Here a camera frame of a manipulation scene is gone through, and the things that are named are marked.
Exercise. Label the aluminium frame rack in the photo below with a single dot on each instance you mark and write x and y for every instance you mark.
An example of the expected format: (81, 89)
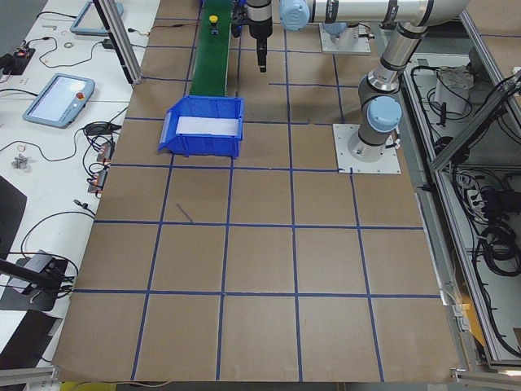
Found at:
(462, 89)

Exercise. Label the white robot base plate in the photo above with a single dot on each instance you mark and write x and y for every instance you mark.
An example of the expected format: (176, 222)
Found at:
(355, 157)

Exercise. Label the teach pendant far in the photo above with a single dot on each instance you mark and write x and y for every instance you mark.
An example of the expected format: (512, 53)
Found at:
(88, 22)

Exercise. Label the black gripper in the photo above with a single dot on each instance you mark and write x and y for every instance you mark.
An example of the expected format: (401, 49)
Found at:
(260, 28)

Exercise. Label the black camera stand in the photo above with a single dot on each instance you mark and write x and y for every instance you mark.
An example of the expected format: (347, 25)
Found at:
(33, 283)

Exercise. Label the yellow push button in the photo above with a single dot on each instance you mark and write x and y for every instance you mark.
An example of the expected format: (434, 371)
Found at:
(213, 20)

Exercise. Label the black power adapter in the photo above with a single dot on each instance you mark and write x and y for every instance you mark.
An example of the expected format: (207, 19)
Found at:
(107, 44)

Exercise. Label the green conveyor belt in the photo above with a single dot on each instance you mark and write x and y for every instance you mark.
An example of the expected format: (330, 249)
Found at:
(209, 77)

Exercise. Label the white foam pad left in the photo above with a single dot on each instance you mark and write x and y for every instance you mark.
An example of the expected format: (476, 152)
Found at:
(207, 125)

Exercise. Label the teach pendant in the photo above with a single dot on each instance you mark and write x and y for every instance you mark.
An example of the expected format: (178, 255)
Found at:
(88, 22)
(60, 101)

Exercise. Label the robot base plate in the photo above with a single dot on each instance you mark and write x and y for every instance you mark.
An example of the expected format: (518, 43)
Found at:
(354, 41)

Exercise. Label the blue left plastic bin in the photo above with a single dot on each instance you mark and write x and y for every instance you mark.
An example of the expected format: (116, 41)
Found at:
(202, 144)

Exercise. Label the teach pendant near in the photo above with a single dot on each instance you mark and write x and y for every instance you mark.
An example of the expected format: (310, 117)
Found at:
(60, 101)

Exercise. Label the aluminium frame post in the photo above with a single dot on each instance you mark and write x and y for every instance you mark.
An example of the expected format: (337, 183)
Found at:
(112, 22)

